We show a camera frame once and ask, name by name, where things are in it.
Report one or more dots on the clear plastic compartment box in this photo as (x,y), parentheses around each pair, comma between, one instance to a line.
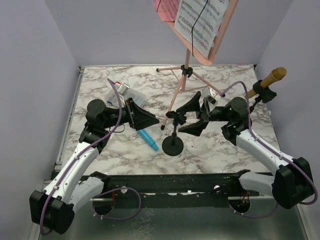
(112,100)

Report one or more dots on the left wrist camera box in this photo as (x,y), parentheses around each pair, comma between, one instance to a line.
(122,88)

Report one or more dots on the pink sheet music page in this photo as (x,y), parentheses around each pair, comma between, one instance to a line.
(167,9)

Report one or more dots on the blue microphone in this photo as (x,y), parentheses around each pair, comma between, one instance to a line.
(148,139)

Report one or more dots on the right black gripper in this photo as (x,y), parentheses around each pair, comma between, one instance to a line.
(203,113)

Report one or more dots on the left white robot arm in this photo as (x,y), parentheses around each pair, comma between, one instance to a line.
(54,207)

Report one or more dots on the pink music stand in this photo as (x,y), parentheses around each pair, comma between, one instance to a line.
(186,70)

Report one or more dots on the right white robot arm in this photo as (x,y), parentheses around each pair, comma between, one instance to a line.
(290,182)

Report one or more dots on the black desktop mic stand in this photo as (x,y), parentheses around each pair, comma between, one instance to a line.
(264,95)

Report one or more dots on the gold microphone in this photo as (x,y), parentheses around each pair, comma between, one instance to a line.
(275,75)

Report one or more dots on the white paper sheet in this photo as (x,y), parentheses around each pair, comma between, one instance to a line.
(198,22)

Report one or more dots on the black round-base mic stand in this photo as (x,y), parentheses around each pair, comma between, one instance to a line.
(173,145)

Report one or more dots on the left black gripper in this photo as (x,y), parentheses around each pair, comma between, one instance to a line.
(141,118)

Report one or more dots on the black mounting rail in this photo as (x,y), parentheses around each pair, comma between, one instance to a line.
(168,191)

